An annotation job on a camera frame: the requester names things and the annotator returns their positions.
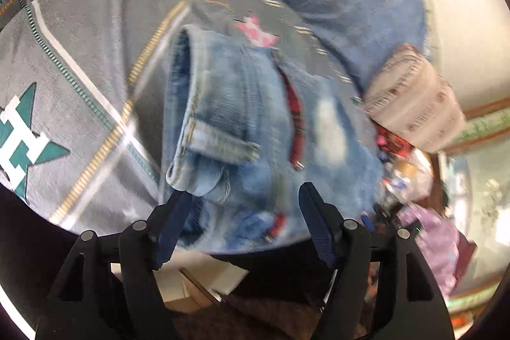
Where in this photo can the dark blue denim garment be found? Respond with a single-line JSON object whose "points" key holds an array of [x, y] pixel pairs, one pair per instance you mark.
{"points": [[342, 5]]}

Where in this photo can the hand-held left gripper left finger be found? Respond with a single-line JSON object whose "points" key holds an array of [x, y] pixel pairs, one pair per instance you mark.
{"points": [[175, 220]]}

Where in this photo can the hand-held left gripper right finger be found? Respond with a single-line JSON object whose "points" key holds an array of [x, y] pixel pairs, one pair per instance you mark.
{"points": [[316, 220]]}

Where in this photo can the cardboard box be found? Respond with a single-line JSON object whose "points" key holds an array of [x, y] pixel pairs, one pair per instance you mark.
{"points": [[199, 280]]}

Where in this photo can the light blue denim pants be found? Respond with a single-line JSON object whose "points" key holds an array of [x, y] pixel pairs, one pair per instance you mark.
{"points": [[247, 117]]}

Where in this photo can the green patterned frame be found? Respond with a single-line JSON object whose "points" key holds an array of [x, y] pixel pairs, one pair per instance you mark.
{"points": [[482, 125]]}

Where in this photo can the white plastic bag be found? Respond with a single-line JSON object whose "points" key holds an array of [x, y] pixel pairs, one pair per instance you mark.
{"points": [[410, 172]]}

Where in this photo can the grey printed bedsheet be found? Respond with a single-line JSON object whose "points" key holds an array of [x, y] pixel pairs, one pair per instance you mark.
{"points": [[87, 45]]}

